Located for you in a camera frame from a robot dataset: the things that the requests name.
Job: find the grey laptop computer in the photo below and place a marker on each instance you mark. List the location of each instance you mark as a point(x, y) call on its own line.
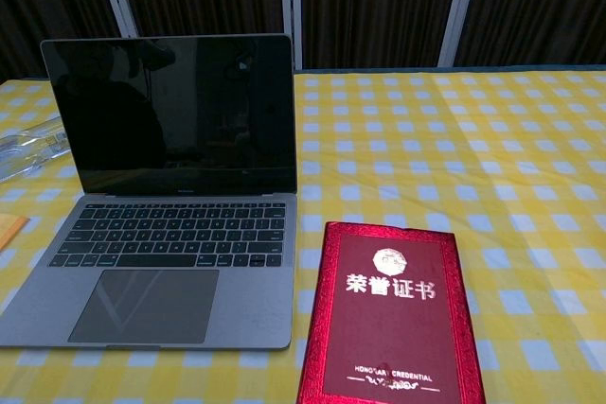
point(142, 115)

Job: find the red honorary credential certificate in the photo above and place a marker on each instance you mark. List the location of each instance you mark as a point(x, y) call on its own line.
point(393, 328)

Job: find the yellow white checkered tablecloth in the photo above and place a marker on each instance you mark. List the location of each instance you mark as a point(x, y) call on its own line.
point(497, 163)

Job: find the clear plastic water bottle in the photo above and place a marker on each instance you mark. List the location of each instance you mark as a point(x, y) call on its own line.
point(28, 151)

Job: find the white and orange booklet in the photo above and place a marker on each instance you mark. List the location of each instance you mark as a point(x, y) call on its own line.
point(10, 229)

